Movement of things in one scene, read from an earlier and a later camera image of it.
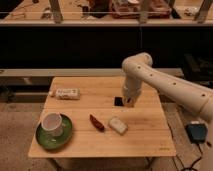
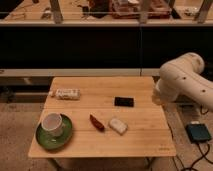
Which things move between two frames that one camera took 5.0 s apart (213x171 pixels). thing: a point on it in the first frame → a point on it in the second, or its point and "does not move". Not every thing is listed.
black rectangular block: [118, 101] does not move
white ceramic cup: [52, 122] does not move
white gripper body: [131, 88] → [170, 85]
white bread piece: [118, 125] does not move
